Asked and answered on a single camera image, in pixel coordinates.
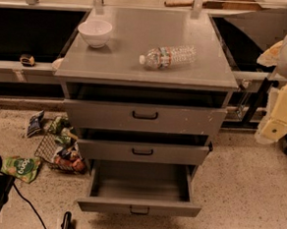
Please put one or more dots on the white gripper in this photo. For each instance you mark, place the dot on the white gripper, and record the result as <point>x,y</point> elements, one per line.
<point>273,127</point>

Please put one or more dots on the grey bottom drawer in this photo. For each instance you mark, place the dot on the grey bottom drawer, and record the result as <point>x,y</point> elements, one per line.
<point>139,188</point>

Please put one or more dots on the grey drawer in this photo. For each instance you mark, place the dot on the grey drawer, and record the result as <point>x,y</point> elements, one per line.
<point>144,147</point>
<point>147,109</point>
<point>139,188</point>

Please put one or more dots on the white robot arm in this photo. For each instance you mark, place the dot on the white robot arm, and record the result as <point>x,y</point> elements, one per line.
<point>276,55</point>

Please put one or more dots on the grey middle drawer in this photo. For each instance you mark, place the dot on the grey middle drawer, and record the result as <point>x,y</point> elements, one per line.
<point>144,147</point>

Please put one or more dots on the grey top drawer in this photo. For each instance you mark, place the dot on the grey top drawer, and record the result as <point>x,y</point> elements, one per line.
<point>147,109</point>

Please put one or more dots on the black stand with tray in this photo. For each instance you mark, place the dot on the black stand with tray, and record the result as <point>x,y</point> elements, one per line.
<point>264,28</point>

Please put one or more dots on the clear plastic water bottle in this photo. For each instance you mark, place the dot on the clear plastic water bottle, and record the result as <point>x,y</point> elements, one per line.
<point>168,56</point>

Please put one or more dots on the white ceramic bowl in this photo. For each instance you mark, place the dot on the white ceramic bowl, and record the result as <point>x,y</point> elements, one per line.
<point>95,33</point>

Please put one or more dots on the red snack bag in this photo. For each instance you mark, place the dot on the red snack bag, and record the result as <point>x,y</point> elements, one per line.
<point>73,162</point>

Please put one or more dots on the green snack packet in basket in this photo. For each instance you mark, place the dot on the green snack packet in basket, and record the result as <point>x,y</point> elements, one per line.
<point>58,124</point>

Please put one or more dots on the blue snack bag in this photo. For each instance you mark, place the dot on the blue snack bag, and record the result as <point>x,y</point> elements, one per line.
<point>35,123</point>

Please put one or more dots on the green snack bag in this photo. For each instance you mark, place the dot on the green snack bag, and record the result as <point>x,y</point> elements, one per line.
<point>24,169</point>

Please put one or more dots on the wire mesh basket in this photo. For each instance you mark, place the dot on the wire mesh basket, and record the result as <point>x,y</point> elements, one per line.
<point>63,144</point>

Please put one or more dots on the black handle bottom edge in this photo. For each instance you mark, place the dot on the black handle bottom edge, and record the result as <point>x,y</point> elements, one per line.
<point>66,223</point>

